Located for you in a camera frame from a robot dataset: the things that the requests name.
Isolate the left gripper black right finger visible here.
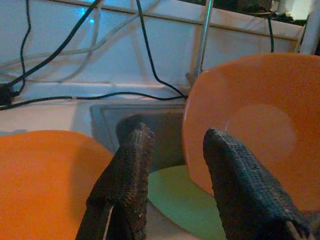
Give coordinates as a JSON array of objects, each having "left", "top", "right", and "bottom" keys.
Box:
[{"left": 202, "top": 128, "right": 312, "bottom": 240}]

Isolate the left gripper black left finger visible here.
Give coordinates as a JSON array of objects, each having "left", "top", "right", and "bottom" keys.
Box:
[{"left": 76, "top": 114, "right": 156, "bottom": 240}]

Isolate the orange bowl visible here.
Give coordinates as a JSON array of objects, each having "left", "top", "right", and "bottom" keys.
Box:
[{"left": 181, "top": 52, "right": 320, "bottom": 212}]

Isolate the green plate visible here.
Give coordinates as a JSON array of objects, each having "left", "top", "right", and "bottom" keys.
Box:
[{"left": 147, "top": 164, "right": 227, "bottom": 240}]

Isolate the stainless steel sink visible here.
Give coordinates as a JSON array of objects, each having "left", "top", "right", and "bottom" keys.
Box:
[{"left": 89, "top": 103, "right": 191, "bottom": 173}]

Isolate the orange plate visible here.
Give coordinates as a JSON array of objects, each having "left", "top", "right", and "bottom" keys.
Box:
[{"left": 0, "top": 129, "right": 115, "bottom": 240}]

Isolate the black plug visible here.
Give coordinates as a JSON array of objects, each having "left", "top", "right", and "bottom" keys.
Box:
[{"left": 0, "top": 83, "right": 20, "bottom": 106}]

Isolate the metal faucet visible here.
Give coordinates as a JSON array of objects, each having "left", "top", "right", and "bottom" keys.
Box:
[{"left": 185, "top": 0, "right": 215, "bottom": 87}]

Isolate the white cable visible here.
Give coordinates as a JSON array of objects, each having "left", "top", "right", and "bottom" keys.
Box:
[
  {"left": 0, "top": 7, "right": 103, "bottom": 83},
  {"left": 0, "top": 0, "right": 161, "bottom": 71}
]

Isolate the thin braided black cable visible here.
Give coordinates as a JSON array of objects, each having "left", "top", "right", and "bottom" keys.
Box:
[{"left": 19, "top": 0, "right": 32, "bottom": 96}]

